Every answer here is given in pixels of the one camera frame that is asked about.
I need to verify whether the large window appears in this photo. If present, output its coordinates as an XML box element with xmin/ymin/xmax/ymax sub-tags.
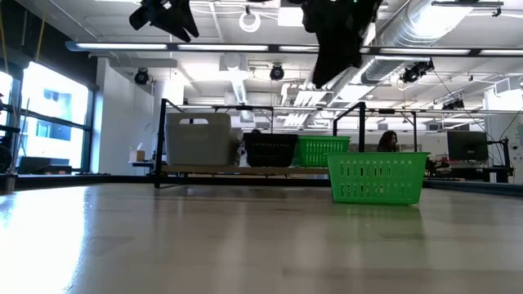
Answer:
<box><xmin>0</xmin><ymin>60</ymin><xmax>96</xmax><ymax>175</ymax></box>

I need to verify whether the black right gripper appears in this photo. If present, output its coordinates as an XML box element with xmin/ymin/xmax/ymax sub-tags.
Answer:
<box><xmin>302</xmin><ymin>7</ymin><xmax>381</xmax><ymax>89</ymax></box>

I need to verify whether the long ceiling light bar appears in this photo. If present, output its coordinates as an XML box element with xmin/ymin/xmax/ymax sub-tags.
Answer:
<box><xmin>65</xmin><ymin>40</ymin><xmax>523</xmax><ymax>57</ymax></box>

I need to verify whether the black aluminium rig frame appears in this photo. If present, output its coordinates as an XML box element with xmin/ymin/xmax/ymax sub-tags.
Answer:
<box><xmin>0</xmin><ymin>173</ymin><xmax>523</xmax><ymax>198</ymax></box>

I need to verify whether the silver ventilation duct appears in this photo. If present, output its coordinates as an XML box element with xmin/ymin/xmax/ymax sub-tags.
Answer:
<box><xmin>361</xmin><ymin>0</ymin><xmax>475</xmax><ymax>85</ymax></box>

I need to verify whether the black computer monitor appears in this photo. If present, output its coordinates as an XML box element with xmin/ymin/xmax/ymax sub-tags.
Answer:
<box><xmin>446</xmin><ymin>130</ymin><xmax>489</xmax><ymax>163</ymax></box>

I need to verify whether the black frame wooden shelf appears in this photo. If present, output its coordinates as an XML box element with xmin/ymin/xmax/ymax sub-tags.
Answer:
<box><xmin>154</xmin><ymin>97</ymin><xmax>367</xmax><ymax>189</ymax></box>

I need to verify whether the black ceiling camera cluster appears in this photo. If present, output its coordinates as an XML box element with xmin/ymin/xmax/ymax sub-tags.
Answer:
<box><xmin>399</xmin><ymin>59</ymin><xmax>436</xmax><ymax>84</ymax></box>

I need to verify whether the black metal background frame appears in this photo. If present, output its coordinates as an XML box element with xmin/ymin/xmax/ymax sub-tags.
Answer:
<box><xmin>365</xmin><ymin>108</ymin><xmax>418</xmax><ymax>153</ymax></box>
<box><xmin>212</xmin><ymin>105</ymin><xmax>275</xmax><ymax>134</ymax></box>

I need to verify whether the cluttered black desk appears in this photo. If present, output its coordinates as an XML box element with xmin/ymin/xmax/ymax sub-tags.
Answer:
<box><xmin>424</xmin><ymin>161</ymin><xmax>515</xmax><ymax>184</ymax></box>

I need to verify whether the black ceiling track fixture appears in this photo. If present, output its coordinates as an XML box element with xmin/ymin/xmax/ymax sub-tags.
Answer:
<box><xmin>431</xmin><ymin>0</ymin><xmax>504</xmax><ymax>17</ymax></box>

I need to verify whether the white cable coil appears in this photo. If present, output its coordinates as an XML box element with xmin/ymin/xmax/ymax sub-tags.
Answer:
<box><xmin>239</xmin><ymin>10</ymin><xmax>262</xmax><ymax>33</ymax></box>

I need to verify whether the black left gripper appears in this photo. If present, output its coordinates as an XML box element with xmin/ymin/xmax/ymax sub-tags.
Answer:
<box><xmin>129</xmin><ymin>0</ymin><xmax>200</xmax><ymax>43</ymax></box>

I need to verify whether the green slotted plastic basket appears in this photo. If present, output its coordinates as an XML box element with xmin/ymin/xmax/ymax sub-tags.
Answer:
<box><xmin>296</xmin><ymin>140</ymin><xmax>351</xmax><ymax>168</ymax></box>
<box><xmin>325</xmin><ymin>151</ymin><xmax>431</xmax><ymax>206</ymax></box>
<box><xmin>296</xmin><ymin>136</ymin><xmax>351</xmax><ymax>142</ymax></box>

